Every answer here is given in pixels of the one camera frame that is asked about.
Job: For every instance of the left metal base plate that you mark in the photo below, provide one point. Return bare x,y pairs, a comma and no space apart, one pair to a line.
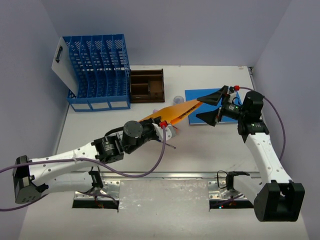
110,190

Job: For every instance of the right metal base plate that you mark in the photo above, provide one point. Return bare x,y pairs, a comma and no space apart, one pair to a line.
216,193

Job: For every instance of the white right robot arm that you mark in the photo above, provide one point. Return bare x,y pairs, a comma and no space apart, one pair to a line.
278,198

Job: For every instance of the metal rail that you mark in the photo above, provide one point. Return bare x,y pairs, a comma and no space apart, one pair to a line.
175,175

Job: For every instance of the dark brown wooden organizer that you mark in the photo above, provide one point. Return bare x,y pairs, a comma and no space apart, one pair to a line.
147,86

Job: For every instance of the blue folder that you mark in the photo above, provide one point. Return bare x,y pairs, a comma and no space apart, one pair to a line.
193,94

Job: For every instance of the blue plastic file rack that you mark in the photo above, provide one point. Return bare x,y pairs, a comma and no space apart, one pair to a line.
102,72

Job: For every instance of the orange binder folder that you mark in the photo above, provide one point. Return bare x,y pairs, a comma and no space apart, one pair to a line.
175,113

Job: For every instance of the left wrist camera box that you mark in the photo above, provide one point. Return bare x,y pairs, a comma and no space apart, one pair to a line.
169,132

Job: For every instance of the white clipboard with metal clip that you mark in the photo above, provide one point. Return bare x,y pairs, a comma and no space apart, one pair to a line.
62,66

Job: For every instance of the small clear round container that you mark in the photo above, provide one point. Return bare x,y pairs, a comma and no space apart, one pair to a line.
178,99

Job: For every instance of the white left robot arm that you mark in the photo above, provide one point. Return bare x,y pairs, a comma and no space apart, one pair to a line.
78,169

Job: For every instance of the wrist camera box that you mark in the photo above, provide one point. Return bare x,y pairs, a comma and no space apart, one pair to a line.
169,132
232,94

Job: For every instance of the metal base plate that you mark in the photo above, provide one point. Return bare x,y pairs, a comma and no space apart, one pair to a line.
216,193
110,190

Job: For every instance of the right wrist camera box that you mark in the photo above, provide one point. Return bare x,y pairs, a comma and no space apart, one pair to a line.
232,94

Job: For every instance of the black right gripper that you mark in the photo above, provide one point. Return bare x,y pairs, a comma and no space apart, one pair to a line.
212,118

